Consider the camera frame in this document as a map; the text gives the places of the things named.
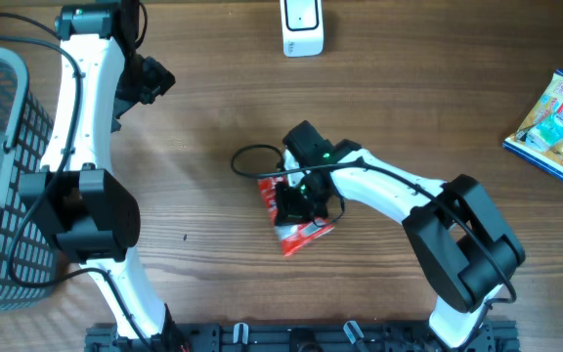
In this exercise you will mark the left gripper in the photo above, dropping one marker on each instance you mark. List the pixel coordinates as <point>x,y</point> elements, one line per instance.
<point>158,80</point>

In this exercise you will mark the small teal tissue pack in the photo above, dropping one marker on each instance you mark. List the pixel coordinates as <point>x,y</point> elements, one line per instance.
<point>546,135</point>

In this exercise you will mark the cream wet wipes pack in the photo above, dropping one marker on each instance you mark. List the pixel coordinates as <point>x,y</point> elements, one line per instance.
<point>550,101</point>

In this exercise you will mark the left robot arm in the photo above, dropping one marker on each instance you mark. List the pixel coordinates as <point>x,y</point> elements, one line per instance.
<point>79,207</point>

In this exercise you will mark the black mounting rail base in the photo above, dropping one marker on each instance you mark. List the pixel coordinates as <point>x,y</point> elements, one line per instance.
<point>493,336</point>

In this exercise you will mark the white barcode scanner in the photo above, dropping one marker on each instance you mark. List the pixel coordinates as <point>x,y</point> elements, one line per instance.
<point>302,25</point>

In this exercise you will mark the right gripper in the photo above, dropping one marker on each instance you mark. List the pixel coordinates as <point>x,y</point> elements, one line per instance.
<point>288,211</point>

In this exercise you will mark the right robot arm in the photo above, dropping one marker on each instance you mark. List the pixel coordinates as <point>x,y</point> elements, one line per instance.
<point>465,248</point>

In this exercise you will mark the red candy bag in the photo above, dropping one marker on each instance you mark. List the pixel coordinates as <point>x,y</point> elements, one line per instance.
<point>292,235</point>

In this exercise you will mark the grey plastic shopping basket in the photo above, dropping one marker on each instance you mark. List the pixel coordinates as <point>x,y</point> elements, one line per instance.
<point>8,181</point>

